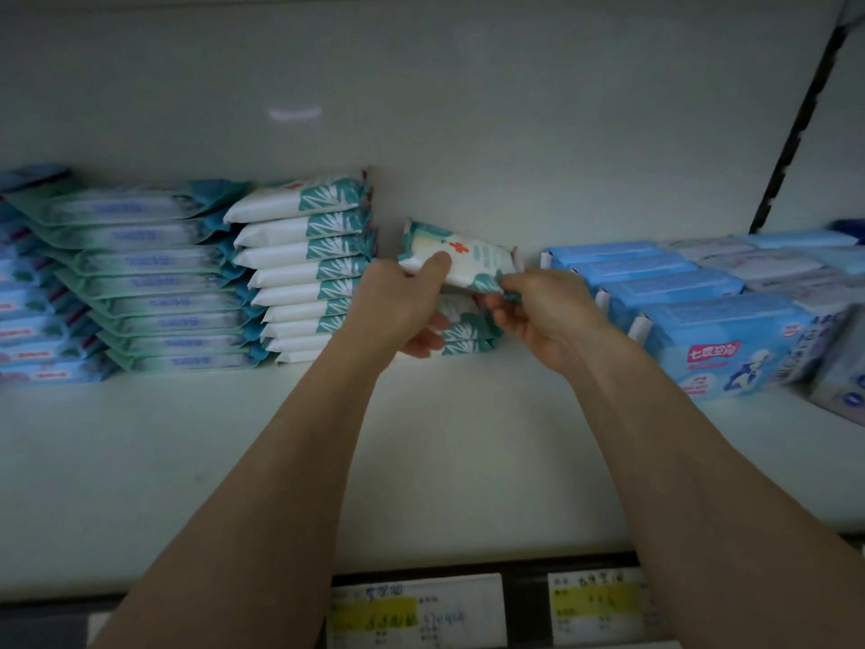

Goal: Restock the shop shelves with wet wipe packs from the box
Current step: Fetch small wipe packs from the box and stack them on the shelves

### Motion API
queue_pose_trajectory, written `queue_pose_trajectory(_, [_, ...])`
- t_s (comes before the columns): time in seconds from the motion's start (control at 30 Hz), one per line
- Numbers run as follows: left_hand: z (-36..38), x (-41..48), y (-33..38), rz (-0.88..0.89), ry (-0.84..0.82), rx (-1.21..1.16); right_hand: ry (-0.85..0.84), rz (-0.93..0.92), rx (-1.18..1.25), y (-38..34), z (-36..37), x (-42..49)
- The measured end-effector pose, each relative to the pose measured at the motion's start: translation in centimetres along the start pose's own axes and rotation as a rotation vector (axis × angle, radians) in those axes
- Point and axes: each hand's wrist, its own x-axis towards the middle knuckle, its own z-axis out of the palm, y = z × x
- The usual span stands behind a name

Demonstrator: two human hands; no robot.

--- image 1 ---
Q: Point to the stack of blue red packets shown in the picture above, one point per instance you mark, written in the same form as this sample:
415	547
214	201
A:
34	331

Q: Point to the row of blue white boxes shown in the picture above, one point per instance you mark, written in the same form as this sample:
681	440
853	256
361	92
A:
703	317

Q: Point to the metal store shelving unit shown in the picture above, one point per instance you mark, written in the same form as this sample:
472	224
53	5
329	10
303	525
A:
473	101

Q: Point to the person's right forearm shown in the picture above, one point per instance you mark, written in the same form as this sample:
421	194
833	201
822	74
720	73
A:
730	507

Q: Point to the person's left hand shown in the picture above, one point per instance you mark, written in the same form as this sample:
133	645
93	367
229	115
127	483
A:
385	311

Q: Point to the person's right hand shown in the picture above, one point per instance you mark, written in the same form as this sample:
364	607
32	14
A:
561	324

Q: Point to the person's left forearm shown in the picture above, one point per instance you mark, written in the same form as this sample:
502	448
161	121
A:
243	520

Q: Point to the stack of white green packets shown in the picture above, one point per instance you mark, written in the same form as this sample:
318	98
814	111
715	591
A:
304	263

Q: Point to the stack of blue green packets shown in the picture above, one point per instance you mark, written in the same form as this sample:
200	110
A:
135	277

